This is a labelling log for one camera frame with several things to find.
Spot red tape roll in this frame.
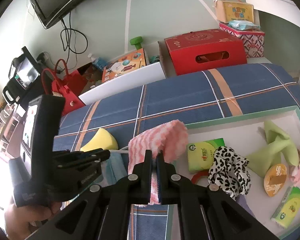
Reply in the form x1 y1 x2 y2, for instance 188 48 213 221
191 170 209 186

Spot light blue cloth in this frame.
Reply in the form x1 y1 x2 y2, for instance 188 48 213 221
102 152 127 186

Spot pink white chevron cloth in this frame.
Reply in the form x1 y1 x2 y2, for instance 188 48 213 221
128 120 189 205

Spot black white leopard scrunchie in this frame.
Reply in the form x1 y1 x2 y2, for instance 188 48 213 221
208 146 251 200

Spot orange round pouch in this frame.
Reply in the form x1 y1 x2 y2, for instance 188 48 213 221
263 164 287 197

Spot light green cloth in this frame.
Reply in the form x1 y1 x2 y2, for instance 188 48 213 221
246 120 299 177

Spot person's left hand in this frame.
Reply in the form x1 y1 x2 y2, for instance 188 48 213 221
4 200 62 240

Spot yellow green sponge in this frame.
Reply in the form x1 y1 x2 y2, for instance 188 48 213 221
80 128 119 152

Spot wooden side cabinet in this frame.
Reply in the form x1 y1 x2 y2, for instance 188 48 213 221
0 103 24 153

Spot blue plaid bedsheet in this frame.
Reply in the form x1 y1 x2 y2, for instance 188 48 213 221
52 62 300 240

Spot red felt handbag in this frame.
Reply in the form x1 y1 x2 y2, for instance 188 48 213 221
41 59 91 116

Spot white tray with green rim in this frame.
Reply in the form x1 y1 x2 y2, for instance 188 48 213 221
165 105 300 240

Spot black coffee machine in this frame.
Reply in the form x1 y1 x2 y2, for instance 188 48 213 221
2 47 44 109

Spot white board panel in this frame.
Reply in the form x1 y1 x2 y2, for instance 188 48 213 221
79 62 166 105

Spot blue water bottle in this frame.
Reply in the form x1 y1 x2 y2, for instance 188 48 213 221
88 53 108 71

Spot orange illustrated toy box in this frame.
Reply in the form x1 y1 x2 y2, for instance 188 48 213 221
102 48 148 83

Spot red gift box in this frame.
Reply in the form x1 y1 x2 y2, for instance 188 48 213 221
164 29 247 75

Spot green dumbbell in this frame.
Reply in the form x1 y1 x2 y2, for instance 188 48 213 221
129 36 143 50

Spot red white patterned box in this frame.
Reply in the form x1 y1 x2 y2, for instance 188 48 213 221
219 22 265 58

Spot blue wipes packet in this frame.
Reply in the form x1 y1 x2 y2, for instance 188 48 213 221
228 20 261 31

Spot yellow cartoon carry box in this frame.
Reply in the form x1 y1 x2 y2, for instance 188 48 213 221
213 0 254 23

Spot black hanging cables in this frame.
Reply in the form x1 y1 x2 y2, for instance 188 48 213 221
59 12 89 71

